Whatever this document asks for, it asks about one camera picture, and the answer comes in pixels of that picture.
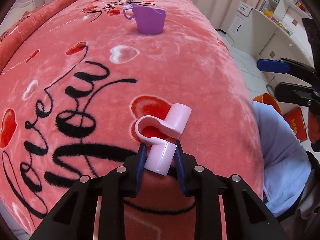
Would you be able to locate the pink plastic clip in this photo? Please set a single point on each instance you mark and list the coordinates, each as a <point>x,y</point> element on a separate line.
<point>160,160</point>

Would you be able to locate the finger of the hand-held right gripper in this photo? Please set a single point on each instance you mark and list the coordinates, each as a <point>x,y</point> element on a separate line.
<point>292,92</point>
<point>271,66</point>

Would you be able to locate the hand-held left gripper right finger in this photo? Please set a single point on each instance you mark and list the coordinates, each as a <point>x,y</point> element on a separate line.
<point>180,165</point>

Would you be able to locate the purple plastic cup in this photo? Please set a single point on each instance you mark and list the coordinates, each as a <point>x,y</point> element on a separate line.
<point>150,22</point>

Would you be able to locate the red cardboard box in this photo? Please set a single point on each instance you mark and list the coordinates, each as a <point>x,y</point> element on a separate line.
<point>296,123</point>

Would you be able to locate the white desk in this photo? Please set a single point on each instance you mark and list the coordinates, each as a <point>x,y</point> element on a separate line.
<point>275,37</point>

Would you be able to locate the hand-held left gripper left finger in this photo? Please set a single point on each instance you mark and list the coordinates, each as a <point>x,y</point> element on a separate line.
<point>141,162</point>

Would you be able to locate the orange plastic bin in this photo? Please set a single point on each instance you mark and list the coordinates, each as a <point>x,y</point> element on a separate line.
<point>267,100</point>

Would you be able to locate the person's light blue shirt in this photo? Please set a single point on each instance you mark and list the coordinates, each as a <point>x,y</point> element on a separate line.
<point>280,155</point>

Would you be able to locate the folded red quilt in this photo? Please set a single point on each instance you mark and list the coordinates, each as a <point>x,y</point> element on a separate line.
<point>37,22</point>

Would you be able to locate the white carved headboard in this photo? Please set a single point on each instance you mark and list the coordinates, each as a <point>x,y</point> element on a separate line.
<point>30,5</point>

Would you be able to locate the white cabinet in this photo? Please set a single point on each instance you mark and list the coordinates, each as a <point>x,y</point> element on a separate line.
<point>238,22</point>

